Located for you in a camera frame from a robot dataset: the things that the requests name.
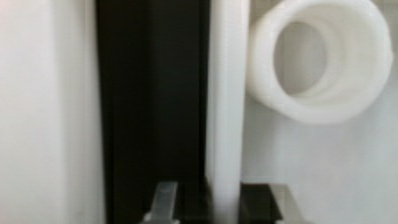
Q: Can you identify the white square tabletop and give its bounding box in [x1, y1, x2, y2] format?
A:
[206, 0, 398, 224]

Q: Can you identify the white U-shaped obstacle fence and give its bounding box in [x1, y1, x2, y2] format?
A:
[0, 0, 105, 224]

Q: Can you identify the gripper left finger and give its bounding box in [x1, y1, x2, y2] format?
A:
[140, 180, 210, 224]

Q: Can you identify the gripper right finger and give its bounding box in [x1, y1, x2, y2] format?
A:
[240, 183, 313, 224]

